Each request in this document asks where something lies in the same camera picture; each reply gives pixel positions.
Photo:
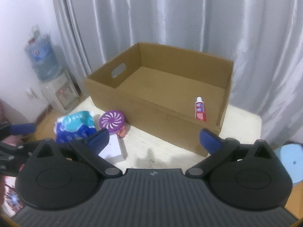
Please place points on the purple lid air freshener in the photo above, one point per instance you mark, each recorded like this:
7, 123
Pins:
114, 121

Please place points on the blue tissue pack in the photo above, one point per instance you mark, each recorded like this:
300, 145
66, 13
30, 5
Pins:
76, 125

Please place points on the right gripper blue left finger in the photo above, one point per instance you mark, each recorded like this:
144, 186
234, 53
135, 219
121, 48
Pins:
89, 148

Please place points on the grey window curtain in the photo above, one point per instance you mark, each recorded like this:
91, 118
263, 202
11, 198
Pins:
262, 37

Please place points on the brown cardboard box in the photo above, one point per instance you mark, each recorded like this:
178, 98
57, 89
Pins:
156, 86

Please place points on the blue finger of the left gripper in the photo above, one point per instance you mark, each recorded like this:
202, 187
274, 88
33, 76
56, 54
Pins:
8, 129

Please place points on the white rectangular carton box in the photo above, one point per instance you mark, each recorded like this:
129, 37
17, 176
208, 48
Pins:
115, 151

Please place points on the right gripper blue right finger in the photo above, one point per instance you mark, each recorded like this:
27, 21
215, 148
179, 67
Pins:
220, 151

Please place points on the light blue round stool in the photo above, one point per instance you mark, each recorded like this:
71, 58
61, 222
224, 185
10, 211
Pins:
291, 157

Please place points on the red white toothpaste tube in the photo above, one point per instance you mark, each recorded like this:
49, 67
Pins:
200, 109

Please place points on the blue water jug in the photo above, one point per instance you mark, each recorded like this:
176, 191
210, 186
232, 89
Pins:
43, 59

